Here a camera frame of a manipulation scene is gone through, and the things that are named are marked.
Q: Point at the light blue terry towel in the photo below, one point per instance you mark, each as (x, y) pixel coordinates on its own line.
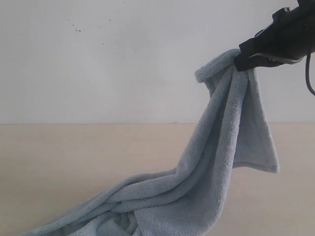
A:
(188, 199)

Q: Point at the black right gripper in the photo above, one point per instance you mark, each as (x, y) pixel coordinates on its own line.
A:
(286, 41)

